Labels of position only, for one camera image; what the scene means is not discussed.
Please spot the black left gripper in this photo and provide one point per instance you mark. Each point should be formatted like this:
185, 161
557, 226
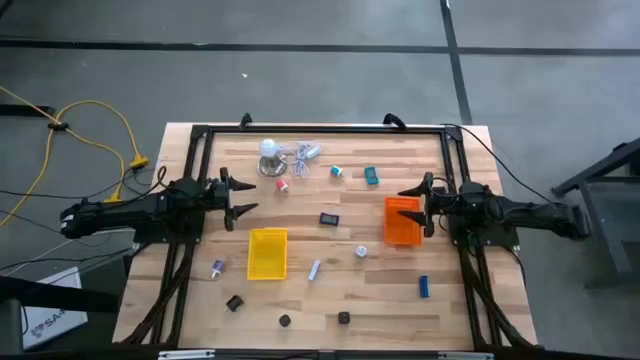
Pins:
222, 197

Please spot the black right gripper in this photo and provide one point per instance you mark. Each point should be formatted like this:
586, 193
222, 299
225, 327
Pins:
436, 202

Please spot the red car charger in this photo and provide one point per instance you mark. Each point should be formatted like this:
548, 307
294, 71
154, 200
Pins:
282, 185

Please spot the teal digital clock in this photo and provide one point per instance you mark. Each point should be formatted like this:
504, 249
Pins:
371, 175

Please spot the white cube charger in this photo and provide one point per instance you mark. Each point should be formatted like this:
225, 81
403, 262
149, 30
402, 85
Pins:
361, 251

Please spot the purple car charger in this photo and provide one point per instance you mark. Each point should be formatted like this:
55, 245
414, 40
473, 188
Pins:
217, 268

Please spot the blue rectangular stick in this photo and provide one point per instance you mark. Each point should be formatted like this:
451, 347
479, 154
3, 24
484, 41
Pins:
424, 287

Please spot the blue white car charger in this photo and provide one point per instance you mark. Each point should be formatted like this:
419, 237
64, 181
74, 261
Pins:
336, 171

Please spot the dark blue digital clock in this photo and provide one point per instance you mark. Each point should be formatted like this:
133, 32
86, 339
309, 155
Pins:
329, 219

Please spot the white rectangular box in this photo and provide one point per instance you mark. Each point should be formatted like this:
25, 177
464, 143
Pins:
314, 270

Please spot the black plug adapter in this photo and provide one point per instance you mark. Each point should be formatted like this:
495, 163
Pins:
234, 303

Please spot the black rounded cube charger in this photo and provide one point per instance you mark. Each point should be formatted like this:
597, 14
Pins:
285, 320

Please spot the black square cube charger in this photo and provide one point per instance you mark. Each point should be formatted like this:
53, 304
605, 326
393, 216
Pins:
343, 317

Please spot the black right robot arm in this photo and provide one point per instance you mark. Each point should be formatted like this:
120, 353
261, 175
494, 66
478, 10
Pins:
530, 212

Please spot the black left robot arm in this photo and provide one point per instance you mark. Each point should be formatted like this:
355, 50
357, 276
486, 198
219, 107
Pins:
125, 212

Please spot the orange plastic basket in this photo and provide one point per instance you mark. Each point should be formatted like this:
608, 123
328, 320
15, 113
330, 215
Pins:
400, 236

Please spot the white light bulb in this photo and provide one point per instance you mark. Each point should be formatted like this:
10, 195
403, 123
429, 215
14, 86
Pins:
268, 147

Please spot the yellow plastic basket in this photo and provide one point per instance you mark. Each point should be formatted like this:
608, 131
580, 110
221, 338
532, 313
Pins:
267, 255

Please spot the black metal stand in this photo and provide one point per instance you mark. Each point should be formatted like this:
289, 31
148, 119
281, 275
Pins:
615, 160

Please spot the black bench bar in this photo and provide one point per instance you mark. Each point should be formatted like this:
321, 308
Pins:
60, 299

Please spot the white printed sign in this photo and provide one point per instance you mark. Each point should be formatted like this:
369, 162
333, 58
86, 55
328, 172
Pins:
55, 320

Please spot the black flat floor bar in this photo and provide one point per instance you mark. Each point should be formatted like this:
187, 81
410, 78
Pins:
25, 110

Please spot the black frame clamp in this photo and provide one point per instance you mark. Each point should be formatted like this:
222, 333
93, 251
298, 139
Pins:
245, 121
394, 120

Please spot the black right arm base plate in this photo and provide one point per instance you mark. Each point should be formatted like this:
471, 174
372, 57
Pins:
500, 239

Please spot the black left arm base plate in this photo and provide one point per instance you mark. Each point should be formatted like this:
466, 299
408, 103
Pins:
150, 236

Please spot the black aluminium table frame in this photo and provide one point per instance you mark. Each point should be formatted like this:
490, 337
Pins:
325, 129

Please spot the silver metal bracket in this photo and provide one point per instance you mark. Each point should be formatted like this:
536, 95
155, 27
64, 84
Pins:
186, 354
465, 355

